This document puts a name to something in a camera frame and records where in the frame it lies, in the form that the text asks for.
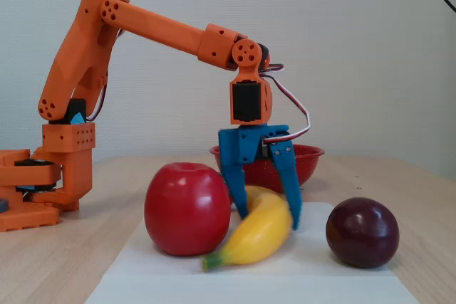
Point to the blue hinged gripper finger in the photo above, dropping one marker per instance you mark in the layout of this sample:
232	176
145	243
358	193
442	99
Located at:
286	172

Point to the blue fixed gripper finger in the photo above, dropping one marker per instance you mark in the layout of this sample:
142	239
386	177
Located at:
239	190

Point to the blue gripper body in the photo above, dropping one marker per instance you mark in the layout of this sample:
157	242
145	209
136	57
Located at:
243	144

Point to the yellow toy banana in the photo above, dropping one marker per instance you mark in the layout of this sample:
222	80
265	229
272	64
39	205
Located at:
256	236

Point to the orange robot base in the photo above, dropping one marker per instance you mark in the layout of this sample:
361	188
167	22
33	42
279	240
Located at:
25	216

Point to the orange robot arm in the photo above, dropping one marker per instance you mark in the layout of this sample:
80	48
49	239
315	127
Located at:
160	30

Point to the red speckled enamel bowl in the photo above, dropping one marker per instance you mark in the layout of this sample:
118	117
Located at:
310	168

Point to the red toy apple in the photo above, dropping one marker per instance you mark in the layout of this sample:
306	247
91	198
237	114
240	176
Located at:
185	211

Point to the dark purple toy plum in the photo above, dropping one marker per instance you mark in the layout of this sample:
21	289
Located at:
362	233

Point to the white paper sheet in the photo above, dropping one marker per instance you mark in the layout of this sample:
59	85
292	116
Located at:
213	286

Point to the dark blue clamp piece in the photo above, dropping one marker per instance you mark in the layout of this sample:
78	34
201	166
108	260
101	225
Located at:
3	206

